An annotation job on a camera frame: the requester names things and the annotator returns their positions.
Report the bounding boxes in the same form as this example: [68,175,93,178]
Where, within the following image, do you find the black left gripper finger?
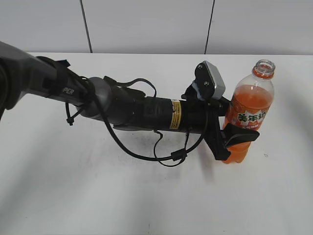
[223,123,260,148]

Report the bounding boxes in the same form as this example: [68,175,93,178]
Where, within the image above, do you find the orange Mirinda soda bottle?
[221,59,276,165]

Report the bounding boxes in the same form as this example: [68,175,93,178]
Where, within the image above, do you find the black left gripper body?
[181,84,230,161]

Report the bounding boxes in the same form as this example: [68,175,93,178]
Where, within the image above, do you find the black looping arm cable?
[65,77,210,168]

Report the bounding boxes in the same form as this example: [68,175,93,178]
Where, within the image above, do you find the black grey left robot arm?
[0,43,259,161]

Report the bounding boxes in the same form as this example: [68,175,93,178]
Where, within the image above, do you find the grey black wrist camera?
[192,60,225,102]

